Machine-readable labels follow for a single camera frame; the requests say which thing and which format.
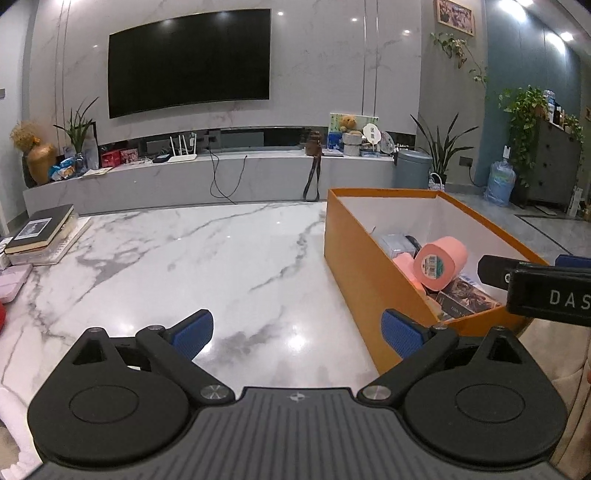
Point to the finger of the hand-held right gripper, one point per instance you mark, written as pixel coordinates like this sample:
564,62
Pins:
572,261
496,272

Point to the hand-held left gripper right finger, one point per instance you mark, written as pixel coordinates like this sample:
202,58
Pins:
404,332

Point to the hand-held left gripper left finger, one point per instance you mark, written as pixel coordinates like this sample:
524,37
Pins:
194,332

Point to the dark printed box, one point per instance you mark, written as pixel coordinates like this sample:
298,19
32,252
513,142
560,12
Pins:
466,297

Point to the pink cup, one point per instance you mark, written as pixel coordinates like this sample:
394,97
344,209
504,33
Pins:
443,263

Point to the clear plastic box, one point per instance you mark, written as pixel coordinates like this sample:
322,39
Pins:
395,244

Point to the orange cardboard box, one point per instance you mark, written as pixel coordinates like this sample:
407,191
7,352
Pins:
351,258

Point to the blue water jug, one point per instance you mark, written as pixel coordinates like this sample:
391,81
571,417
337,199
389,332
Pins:
501,182

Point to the grey cabinet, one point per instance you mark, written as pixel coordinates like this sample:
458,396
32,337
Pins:
556,166

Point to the person's beige clothing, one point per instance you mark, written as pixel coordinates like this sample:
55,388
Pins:
568,415

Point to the snake plant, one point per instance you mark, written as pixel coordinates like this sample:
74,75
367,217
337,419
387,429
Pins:
441,152

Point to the grey trash bin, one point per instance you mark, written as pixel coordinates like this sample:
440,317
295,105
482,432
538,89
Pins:
413,168

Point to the marble television console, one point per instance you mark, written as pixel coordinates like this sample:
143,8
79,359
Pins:
161,184

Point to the potted ivy plant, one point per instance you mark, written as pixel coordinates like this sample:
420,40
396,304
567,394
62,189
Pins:
524,115

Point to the white router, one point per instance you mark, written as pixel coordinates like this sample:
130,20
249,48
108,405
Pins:
182,157

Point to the white round fan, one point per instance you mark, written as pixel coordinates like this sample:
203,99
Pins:
371,136

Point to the pink flat case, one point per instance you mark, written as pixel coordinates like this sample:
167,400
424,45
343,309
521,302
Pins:
14,284

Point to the pink box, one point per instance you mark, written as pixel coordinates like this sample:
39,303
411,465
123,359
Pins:
129,156

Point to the round grey tin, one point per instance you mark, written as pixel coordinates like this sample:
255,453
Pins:
352,145

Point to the red object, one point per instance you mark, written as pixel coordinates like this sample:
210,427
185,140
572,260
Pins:
2,318

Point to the red box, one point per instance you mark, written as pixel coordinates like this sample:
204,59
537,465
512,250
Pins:
111,158

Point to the white cloth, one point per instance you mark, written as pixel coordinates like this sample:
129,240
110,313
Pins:
14,429

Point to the clear plastic jug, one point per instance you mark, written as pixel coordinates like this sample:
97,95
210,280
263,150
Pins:
91,154

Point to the blue snack packets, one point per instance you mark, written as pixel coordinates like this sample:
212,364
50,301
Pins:
64,170

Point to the teddy bear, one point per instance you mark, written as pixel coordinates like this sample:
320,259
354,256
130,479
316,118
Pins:
350,124

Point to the green photo poster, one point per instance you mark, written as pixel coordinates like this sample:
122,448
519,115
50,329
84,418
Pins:
333,131

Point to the hanging vine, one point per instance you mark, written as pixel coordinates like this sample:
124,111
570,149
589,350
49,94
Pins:
457,50

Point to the gold vase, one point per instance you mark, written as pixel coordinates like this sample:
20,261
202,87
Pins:
41,164

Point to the green grass plant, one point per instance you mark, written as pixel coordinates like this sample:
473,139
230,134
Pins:
76,127

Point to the dried yellow flowers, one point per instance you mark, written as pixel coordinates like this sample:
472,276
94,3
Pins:
25,136

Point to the black television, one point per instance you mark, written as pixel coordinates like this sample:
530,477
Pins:
189,60

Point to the wall outlet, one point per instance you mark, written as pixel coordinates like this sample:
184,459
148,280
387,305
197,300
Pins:
466,161

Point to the brown camera bag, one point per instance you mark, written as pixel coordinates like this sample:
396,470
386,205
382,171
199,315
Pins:
313,145

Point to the wall picture frame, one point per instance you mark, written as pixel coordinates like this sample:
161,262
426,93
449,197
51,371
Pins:
455,16

